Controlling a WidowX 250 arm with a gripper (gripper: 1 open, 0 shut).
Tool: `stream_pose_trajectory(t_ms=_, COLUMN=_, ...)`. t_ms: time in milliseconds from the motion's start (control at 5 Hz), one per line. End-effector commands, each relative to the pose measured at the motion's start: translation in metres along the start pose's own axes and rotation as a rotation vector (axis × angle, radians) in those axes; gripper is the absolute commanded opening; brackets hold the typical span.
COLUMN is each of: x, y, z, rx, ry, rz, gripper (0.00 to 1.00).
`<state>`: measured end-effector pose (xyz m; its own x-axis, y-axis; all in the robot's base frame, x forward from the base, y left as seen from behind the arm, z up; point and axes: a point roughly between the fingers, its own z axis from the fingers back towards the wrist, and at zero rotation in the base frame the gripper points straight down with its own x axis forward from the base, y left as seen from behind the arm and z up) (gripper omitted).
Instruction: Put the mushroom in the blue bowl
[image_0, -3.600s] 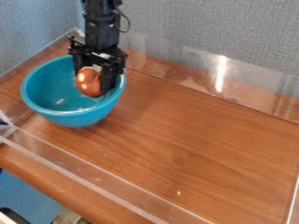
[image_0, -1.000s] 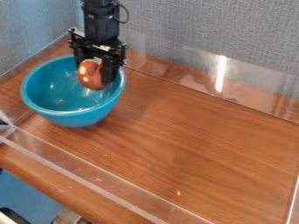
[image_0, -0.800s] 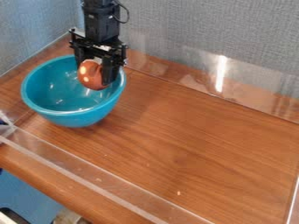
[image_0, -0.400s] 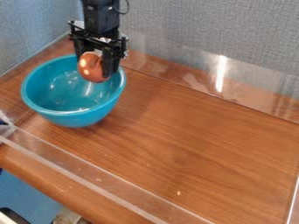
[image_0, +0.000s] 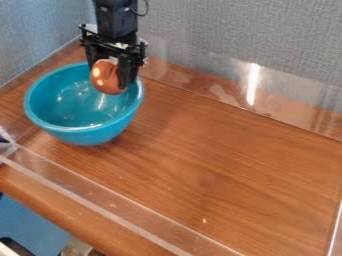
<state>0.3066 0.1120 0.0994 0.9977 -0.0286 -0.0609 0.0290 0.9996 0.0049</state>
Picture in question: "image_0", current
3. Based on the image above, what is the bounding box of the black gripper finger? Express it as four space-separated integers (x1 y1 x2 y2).
84 45 108 67
117 54 138 90

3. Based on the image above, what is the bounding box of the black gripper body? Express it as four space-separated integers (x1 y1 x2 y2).
78 24 148 66

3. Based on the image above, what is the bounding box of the brown toy mushroom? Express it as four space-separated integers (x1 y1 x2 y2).
89 59 124 95

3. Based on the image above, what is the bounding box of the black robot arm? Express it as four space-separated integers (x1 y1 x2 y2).
78 0 148 95

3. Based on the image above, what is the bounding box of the blue bowl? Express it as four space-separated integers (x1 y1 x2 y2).
22 62 144 146

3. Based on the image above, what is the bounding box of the clear acrylic barrier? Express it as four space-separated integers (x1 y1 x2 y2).
0 45 342 256

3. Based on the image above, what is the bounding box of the black cable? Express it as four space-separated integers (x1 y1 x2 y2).
128 0 149 17

